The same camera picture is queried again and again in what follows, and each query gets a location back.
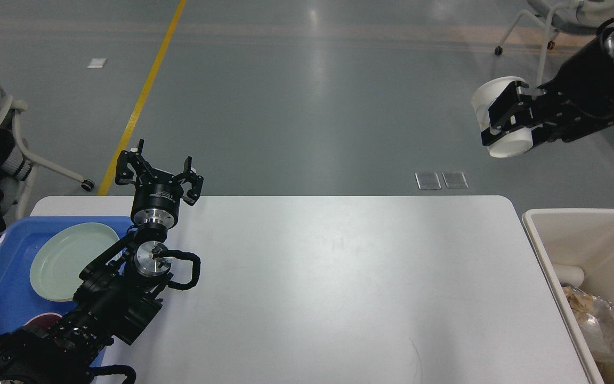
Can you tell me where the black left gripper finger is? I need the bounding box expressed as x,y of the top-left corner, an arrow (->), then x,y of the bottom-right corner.
174,156 -> 204,206
115,139 -> 156,186

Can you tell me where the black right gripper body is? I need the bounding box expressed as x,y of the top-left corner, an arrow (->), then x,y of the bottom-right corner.
532,29 -> 614,146

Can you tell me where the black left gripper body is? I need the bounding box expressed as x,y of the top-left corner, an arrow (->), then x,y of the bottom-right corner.
130,170 -> 183,229

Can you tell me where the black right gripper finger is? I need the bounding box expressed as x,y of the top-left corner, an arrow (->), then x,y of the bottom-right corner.
480,83 -> 537,145

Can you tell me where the mint green plate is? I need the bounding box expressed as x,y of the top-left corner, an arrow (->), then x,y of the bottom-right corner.
29,222 -> 119,303

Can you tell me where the pink mug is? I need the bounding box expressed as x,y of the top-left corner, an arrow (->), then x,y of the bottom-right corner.
25,312 -> 62,330

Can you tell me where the plain white paper cup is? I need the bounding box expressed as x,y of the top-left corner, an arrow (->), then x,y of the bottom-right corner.
552,264 -> 585,287

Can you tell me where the aluminium foil tray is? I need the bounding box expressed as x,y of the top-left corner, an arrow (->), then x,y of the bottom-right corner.
576,298 -> 614,364

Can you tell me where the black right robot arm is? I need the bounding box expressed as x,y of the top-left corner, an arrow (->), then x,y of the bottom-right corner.
471,1 -> 614,158

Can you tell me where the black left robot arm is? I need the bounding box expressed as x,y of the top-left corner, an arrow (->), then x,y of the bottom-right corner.
0,140 -> 203,383

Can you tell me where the grey office chair right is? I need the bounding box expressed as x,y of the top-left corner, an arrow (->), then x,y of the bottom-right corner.
493,1 -> 614,85

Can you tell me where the right floor outlet plate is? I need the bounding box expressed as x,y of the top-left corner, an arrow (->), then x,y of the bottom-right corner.
442,172 -> 470,189

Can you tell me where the floor outlet plate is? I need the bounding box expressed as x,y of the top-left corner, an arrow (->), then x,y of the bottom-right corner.
415,172 -> 442,190
442,172 -> 470,189

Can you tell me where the left floor outlet plate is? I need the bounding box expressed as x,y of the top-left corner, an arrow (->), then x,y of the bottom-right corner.
415,172 -> 442,190

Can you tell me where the white office chair left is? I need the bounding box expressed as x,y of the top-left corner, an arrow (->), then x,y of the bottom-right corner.
0,95 -> 95,220

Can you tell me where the beige plastic bin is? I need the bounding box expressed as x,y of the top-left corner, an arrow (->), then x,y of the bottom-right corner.
522,209 -> 614,383

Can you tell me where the blue plastic tray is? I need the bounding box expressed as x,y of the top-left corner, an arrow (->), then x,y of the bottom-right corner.
0,217 -> 131,334

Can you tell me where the crumpled brown paper ball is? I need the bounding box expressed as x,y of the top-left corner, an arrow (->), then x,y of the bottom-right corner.
562,286 -> 595,324

